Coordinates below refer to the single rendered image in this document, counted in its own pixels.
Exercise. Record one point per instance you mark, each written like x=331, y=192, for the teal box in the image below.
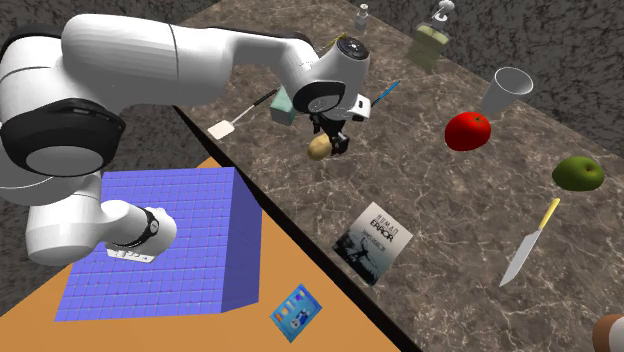
x=282, y=111

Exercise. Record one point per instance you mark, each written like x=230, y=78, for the green apple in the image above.
x=577, y=174

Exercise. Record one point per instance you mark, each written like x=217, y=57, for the blue tiled robot stand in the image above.
x=195, y=234

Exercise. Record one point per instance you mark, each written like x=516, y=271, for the red apple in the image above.
x=467, y=131

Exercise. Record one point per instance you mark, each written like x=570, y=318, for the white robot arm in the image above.
x=122, y=63

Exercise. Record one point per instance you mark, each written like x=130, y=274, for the green soap dispenser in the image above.
x=426, y=46

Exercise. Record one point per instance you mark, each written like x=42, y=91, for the small grey shaker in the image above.
x=362, y=20

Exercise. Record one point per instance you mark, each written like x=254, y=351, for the blue pen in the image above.
x=385, y=93

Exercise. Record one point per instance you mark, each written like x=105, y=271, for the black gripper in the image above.
x=332, y=124

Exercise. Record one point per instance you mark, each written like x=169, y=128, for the white cup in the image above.
x=504, y=90

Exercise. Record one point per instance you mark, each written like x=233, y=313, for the black and white book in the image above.
x=373, y=241

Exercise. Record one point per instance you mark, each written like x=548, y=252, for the brown and white round thing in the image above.
x=610, y=335

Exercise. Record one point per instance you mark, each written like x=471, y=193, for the tan potato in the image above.
x=319, y=148

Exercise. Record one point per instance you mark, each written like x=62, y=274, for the yellow green brush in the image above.
x=337, y=39

